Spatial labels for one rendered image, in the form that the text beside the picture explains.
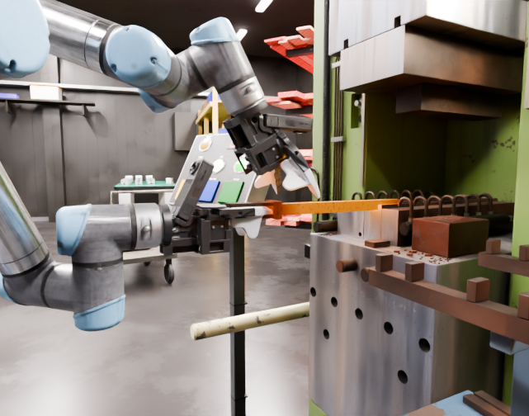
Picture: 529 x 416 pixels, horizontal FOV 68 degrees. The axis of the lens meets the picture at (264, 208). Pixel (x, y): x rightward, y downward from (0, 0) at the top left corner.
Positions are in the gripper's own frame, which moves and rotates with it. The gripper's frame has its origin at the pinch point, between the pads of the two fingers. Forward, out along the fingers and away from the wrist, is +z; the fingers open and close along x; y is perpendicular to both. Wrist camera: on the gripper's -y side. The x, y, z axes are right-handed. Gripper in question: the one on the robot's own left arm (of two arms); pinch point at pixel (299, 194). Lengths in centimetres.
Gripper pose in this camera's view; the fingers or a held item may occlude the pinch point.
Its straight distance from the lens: 79.0
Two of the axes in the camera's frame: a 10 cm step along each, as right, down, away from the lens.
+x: 4.7, 0.9, -8.8
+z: 4.3, 8.4, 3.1
